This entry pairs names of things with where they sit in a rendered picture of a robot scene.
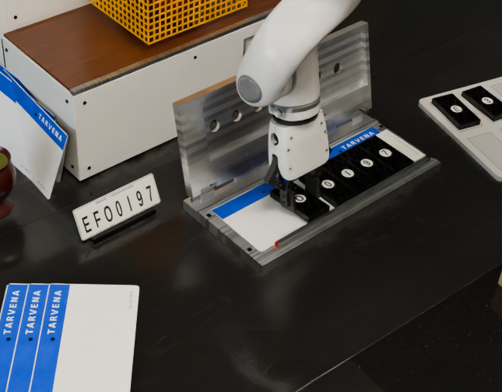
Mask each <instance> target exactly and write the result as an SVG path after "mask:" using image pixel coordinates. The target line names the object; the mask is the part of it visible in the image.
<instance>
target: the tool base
mask: <svg viewBox="0 0 502 392"><path fill-rule="evenodd" d="M368 113H369V110H366V111H365V110H364V111H359V110H357V111H355V112H353V117H352V118H350V119H349V120H347V121H344V122H343V123H341V124H339V125H337V126H336V132H334V133H332V134H330V135H328V146H329V147H330V148H331V147H333V146H334V145H337V144H339V143H340V142H343V141H345V140H346V139H348V138H351V137H352V136H354V135H356V134H358V133H360V132H362V131H364V130H366V129H368V128H369V127H374V128H376V129H377V130H379V131H380V132H383V131H385V130H386V129H387V128H386V127H385V126H384V127H383V128H380V127H379V125H382V124H380V123H378V121H377V120H376V119H373V118H371V117H369V116H368V115H367V114H368ZM440 167H441V162H440V161H438V160H437V159H435V158H434V159H433V158H431V159H430V161H429V162H427V163H424V164H423V165H422V166H419V167H418V168H416V169H414V170H413V171H411V172H409V173H407V174H406V175H404V176H403V177H400V178H398V179H397V180H395V181H393V182H392V183H390V184H388V185H387V186H385V187H383V188H382V189H380V190H378V191H376V192H374V193H373V194H371V195H369V196H367V197H366V198H364V199H362V200H361V201H358V202H357V203H356V204H354V205H351V206H350V207H348V208H346V209H345V210H343V211H341V212H340V213H338V214H336V215H334V216H332V217H331V218H330V219H327V220H325V221H324V222H322V223H320V224H319V225H317V226H315V227H314V228H312V229H309V230H308V231H307V232H305V233H303V234H301V235H299V236H298V237H296V238H294V239H293V240H291V241H289V242H288V243H285V244H283V245H282V246H281V247H276V246H275V245H274V246H272V247H270V248H269V249H267V250H265V251H263V252H260V251H258V250H257V249H255V248H254V247H253V246H252V245H250V244H249V242H247V241H246V240H245V239H244V238H243V237H241V236H240V235H239V234H238V233H236V232H235V231H234V230H233V229H231V228H230V227H229V226H228V225H227V224H226V223H225V222H224V221H222V220H221V219H220V218H219V217H217V216H216V215H215V214H214V213H212V210H213V209H214V208H216V207H218V206H220V205H222V204H224V203H226V202H227V201H229V200H231V199H233V198H235V197H237V196H239V195H241V194H243V193H244V192H246V191H249V190H250V189H252V188H254V187H257V186H258V185H260V184H262V183H264V179H265V175H266V174H267V172H268V169H269V161H266V162H264V163H262V164H261V170H259V171H258V172H256V173H253V174H252V175H250V176H249V177H246V178H244V179H243V180H240V181H238V182H236V183H233V182H234V179H231V180H228V181H227V182H225V183H223V184H221V185H219V186H217V187H216V186H214V185H212V186H210V185H209V186H207V187H204V188H202V189H201V194H200V195H199V196H197V197H195V198H191V197H190V198H187V199H185V200H183V209H184V210H185V211H186V212H187V213H188V214H190V215H191V216H192V217H193V218H194V219H196V220H197V221H198V222H199V223H201V224H202V225H203V226H204V227H205V228H206V229H207V230H208V231H210V232H211V233H212V234H213V235H214V236H215V237H217V238H218V239H219V240H220V241H221V242H223V243H224V244H225V245H226V246H227V247H229V248H230V249H231V250H232V251H233V252H234V253H235V254H236V255H237V256H239V257H240V258H241V259H242V260H243V261H245V262H246V263H247V264H248V265H250V266H251V267H252V268H253V269H254V270H256V272H257V273H259V274H260V275H261V276H263V275H264V274H266V273H268V272H269V271H271V270H273V269H274V268H277V267H278V266H280V265H281V264H283V263H285V262H287V261H288V260H290V259H291V258H293V257H295V256H297V255H298V254H300V253H302V252H304V251H305V250H307V249H308V248H310V247H312V246H314V245H315V244H317V243H319V242H321V241H322V240H324V239H326V238H327V237H329V236H331V235H332V234H334V233H336V232H338V231H339V230H341V229H343V228H344V227H346V226H348V225H349V224H351V223H353V222H355V221H356V220H357V219H360V218H362V217H363V216H365V215H366V214H368V213H370V212H372V211H373V210H375V209H376V208H379V207H380V206H382V205H383V204H385V203H387V202H389V201H390V200H392V199H393V198H396V197H397V196H399V195H400V194H402V193H404V192H406V191H407V190H409V189H410V188H412V187H415V186H416V185H417V184H419V183H421V182H423V181H424V180H426V179H428V178H429V177H432V176H433V175H434V174H436V173H438V172H439V170H440ZM207 214H211V215H212V216H211V217H207V216H206V215H207ZM249 247H250V248H251V249H252V251H248V250H247V248H249Z"/></svg>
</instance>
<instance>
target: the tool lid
mask: <svg viewBox="0 0 502 392"><path fill-rule="evenodd" d="M337 63H339V70H338V71H337V72H336V73H334V67H335V65H336V64H337ZM318 67H319V72H320V73H321V78H320V79H319V83H320V100H321V111H322V113H323V116H324V119H325V124H326V128H327V133H328V135H330V134H332V133H334V132H336V126H337V125H339V124H341V123H343V122H344V121H347V120H349V119H350V118H352V117H353V112H355V111H357V110H359V109H361V110H365V111H366V110H369V109H370V108H372V103H371V85H370V52H369V33H368V23H367V22H364V21H359V22H358V23H354V24H353V25H351V26H348V27H346V28H343V29H341V30H338V31H336V32H334V33H331V34H329V35H328V36H326V37H325V38H324V39H323V40H322V41H321V42H320V43H319V44H318ZM236 78H237V76H236V75H235V76H233V77H231V78H229V79H226V80H224V81H222V82H219V83H217V84H215V85H213V86H210V87H208V88H206V89H203V90H201V91H199V92H197V93H194V94H191V95H190V96H186V97H185V98H183V99H181V100H178V101H176V102H173V103H172V105H173V110H174V120H175V124H176V129H177V139H178V144H179V149H180V154H181V164H182V169H183V174H184V183H185V188H186V193H187V196H189V197H191V198H195V197H197V196H199V195H200V194H201V189H202V188H204V187H207V186H209V185H210V184H212V185H214V186H216V187H217V186H219V185H221V184H223V183H225V182H227V181H228V180H231V179H234V182H233V183H236V182H238V181H240V180H243V179H244V178H246V177H249V176H250V175H252V174H253V173H256V172H258V171H259V170H261V164H262V163H264V162H266V161H268V160H269V125H270V120H271V119H272V114H270V113H269V105H268V106H264V107H259V108H258V109H257V110H254V107H253V106H251V105H249V104H247V103H245V102H244V101H243V100H242V99H241V98H240V95H239V94H238V91H237V85H236ZM235 110H239V116H238V118H237V119H236V120H235V121H233V120H232V114H233V112H234V111H235ZM213 120H216V121H217V126H216V128H215V129H214V130H213V131H210V129H209V126H210V123H211V122H212V121H213Z"/></svg>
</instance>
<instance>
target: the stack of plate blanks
mask: <svg viewBox="0 0 502 392"><path fill-rule="evenodd" d="M28 285H29V284H13V283H12V284H8V285H7V287H6V291H5V297H4V300H3V304H2V310H1V313H0V392H5V391H6V387H7V383H8V378H9V372H10V368H11V364H12V357H13V353H14V349H15V346H16V339H17V334H18V331H19V324H20V320H21V316H22V312H23V305H24V302H25V298H26V291H27V287H28Z"/></svg>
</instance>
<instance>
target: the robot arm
mask: <svg viewBox="0 0 502 392"><path fill-rule="evenodd" d="M360 1H361V0H282V1H281V2H280V3H279V4H278V5H277V6H276V7H275V8H274V9H273V10H272V11H271V13H270V14H269V15H268V17H267V18H266V19H265V20H264V22H263V23H262V25H261V26H260V28H259V29H258V31H257V33H256V34H255V36H254V38H253V39H252V41H251V43H250V45H249V47H248V49H247V50H246V52H245V54H244V57H243V59H242V61H241V63H240V66H239V69H238V71H237V78H236V85H237V91H238V94H239V95H240V98H241V99H242V100H243V101H244V102H245V103H247V104H249V105H251V106H253V107H264V106H268V105H269V113H270V114H272V119H271V120H270V125H269V169H268V172H267V174H266V175H265V179H264V182H265V183H267V184H269V185H272V186H273V187H277V188H278V189H280V197H281V206H283V207H284V208H286V209H288V210H289V211H291V212H295V211H296V197H295V191H292V188H293V180H294V179H297V178H298V177H301V176H302V175H304V174H305V175H304V180H305V190H306V191H308V192H309V193H311V194H312V195H314V196H315V197H317V198H320V197H321V193H320V179H319V177H321V175H322V169H323V167H324V165H325V163H326V162H327V160H328V158H329V155H330V154H331V152H332V149H331V148H330V147H329V146H328V133H327V128H326V124H325V119H324V116H323V113H322V111H321V100H320V83H319V67H318V44H319V43H320V42H321V41H322V40H323V39H324V38H325V37H326V36H327V35H328V34H329V33H331V32H332V31H333V30H334V29H335V28H336V27H337V26H338V25H339V24H340V23H341V22H342V21H343V20H344V19H345V18H346V17H347V16H348V15H349V14H350V13H351V12H352V11H353V10H354V9H355V8H356V7H357V6H358V4H359V3H360ZM277 174H278V177H277V179H276V175H277ZM284 178H285V179H286V184H284V183H283V182H284Z"/></svg>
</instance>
